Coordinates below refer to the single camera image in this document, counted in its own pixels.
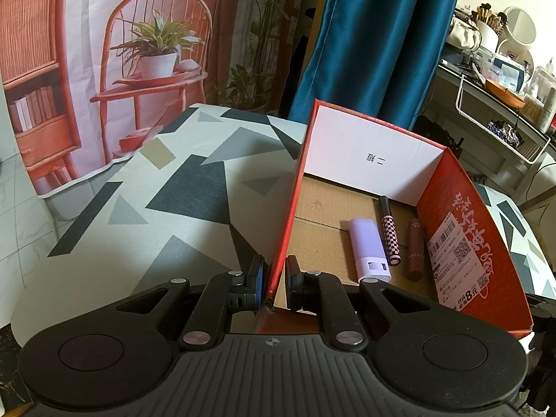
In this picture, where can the cotton swab jar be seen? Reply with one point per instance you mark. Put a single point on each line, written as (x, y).
(533, 113)

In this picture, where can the beige bag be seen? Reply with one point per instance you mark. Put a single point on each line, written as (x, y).
(464, 32)

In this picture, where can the geometric patterned tablecloth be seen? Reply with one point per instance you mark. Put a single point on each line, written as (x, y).
(152, 191)

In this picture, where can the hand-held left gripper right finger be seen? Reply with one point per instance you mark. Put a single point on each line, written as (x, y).
(292, 280)

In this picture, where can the printed backdrop cloth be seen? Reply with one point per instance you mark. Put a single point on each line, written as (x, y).
(87, 30)

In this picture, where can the dark red lipstick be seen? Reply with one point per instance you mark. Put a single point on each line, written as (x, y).
(416, 252)

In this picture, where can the lilac stick tube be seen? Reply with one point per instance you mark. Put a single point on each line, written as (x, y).
(369, 247)

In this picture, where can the white brush holder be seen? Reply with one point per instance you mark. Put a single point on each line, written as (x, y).
(486, 39)

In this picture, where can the orange bowl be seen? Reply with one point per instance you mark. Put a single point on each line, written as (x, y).
(506, 95)

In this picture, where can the blue white box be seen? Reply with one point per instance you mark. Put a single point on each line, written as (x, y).
(506, 71)

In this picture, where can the white lotion bottle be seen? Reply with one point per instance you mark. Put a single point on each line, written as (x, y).
(549, 113)

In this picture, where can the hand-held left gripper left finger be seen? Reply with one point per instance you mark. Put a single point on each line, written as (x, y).
(259, 279)

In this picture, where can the round white mirror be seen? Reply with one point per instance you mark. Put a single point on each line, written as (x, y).
(521, 26)

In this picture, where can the red cardboard box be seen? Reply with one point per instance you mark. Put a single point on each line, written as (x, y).
(456, 200)

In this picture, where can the teal curtain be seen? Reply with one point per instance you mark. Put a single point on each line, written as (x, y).
(369, 43)

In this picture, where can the dressing table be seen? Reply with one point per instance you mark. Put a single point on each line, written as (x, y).
(447, 82)

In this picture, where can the bunch of makeup brushes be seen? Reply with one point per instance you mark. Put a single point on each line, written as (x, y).
(488, 15)

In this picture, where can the checkered mascara tube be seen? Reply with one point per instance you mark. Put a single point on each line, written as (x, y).
(391, 239)

